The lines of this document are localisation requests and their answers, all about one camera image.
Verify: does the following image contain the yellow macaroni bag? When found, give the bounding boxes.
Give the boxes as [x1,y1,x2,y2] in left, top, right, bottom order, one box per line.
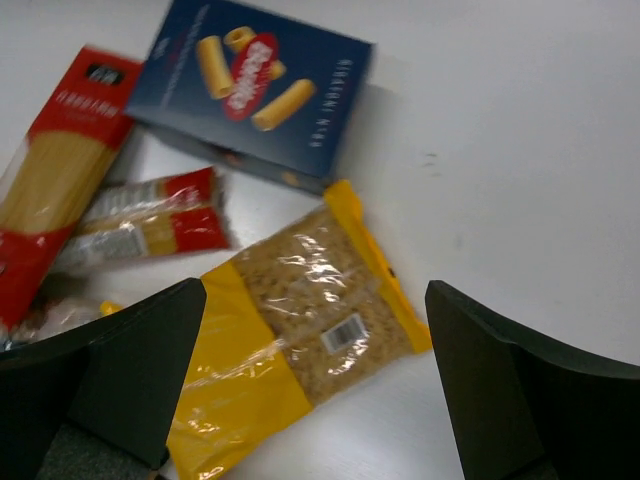
[167,180,432,479]

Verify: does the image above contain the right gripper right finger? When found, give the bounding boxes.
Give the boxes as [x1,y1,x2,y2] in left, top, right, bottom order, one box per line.
[425,280,639,479]

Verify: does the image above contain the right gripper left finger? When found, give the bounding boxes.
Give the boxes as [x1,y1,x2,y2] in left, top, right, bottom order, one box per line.
[1,278,206,479]

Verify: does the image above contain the blue Barilla rigatoni box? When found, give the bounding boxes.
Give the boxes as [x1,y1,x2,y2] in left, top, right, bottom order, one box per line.
[126,1,375,194]

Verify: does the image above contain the red clear spaghetti bag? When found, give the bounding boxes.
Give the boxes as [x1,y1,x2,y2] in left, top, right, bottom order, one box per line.
[51,167,233,274]

